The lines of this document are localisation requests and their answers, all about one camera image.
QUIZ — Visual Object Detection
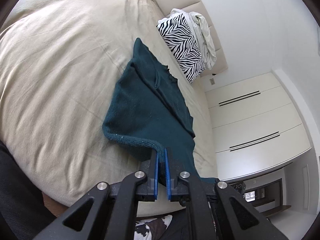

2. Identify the zebra print pillow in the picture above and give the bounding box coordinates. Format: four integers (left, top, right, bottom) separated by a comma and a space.
157, 14, 205, 83

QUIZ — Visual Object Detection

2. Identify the dark teal knit sweater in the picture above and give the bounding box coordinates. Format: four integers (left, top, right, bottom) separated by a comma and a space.
103, 38, 217, 183

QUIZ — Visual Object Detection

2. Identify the white wardrobe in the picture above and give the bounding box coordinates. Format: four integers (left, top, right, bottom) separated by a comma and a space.
206, 73, 311, 181

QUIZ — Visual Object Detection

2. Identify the beige padded headboard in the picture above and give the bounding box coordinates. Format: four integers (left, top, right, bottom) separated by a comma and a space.
156, 0, 228, 76

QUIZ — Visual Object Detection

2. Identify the crumpled white pillow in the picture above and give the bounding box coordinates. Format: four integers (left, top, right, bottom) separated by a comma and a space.
168, 8, 217, 70

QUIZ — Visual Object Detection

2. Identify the beige bed sheet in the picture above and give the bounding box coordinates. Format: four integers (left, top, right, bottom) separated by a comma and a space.
1, 0, 217, 206

